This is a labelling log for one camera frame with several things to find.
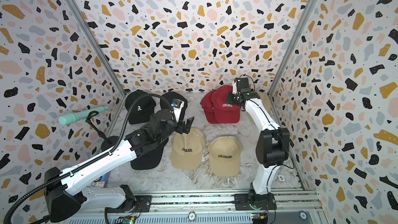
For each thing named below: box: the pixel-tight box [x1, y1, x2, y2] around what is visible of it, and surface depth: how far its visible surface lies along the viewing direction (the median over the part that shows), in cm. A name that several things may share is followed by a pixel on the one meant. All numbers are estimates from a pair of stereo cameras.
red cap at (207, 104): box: [200, 89, 218, 124], surface depth 111 cm
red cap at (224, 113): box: [210, 85, 241, 124], surface depth 97 cm
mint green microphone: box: [58, 106, 110, 125], surface depth 66 cm
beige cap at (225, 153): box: [207, 135, 244, 177], surface depth 87 cm
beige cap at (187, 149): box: [171, 128, 207, 171], surface depth 90 cm
